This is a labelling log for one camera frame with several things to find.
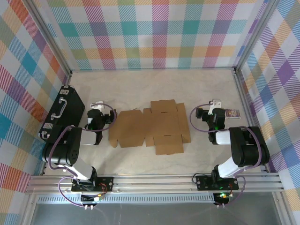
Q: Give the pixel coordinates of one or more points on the brown cardboard folding box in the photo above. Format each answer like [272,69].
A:
[152,126]

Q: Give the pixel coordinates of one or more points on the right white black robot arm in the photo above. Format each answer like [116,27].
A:
[246,150]

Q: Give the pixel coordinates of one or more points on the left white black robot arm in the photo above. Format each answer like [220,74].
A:
[63,150]

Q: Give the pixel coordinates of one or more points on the small purple printed card box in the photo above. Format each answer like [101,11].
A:
[234,114]

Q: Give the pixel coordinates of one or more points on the black power connector block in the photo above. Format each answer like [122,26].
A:
[221,199]
[89,199]

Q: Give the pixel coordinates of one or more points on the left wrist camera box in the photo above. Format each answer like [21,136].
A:
[98,105]

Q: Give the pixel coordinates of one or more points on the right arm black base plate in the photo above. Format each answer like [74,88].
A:
[204,182]

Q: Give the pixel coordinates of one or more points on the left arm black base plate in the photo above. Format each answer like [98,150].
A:
[105,184]

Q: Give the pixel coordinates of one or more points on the aluminium frame rail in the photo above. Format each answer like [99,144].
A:
[152,184]

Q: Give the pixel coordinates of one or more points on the left aluminium frame post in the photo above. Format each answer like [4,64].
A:
[51,41]

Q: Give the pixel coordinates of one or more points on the aluminium frame post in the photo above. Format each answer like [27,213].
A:
[51,41]
[256,35]

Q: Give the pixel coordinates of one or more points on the right aluminium frame post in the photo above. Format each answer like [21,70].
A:
[256,35]

